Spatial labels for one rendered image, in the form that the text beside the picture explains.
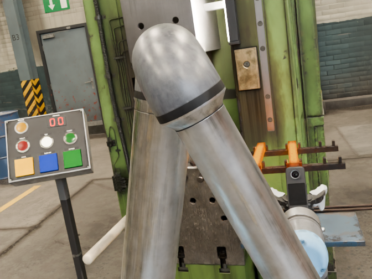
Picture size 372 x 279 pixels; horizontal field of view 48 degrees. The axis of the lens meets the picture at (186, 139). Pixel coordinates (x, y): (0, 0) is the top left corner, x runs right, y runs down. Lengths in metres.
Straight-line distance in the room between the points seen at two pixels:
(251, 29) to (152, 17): 0.41
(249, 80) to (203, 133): 1.18
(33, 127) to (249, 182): 1.40
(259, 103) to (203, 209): 0.51
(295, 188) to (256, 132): 0.83
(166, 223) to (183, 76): 0.31
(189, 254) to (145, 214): 1.12
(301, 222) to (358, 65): 6.90
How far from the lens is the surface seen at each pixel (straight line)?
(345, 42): 7.68
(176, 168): 0.76
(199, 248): 1.86
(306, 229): 0.88
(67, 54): 8.50
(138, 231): 0.80
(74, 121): 1.88
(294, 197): 1.02
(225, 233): 1.79
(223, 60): 2.15
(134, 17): 1.77
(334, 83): 7.70
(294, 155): 1.44
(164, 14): 1.73
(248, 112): 1.82
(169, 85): 0.59
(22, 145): 1.90
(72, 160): 1.82
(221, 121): 0.62
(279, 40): 1.78
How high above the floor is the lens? 1.39
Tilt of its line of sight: 12 degrees down
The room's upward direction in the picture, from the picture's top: 8 degrees counter-clockwise
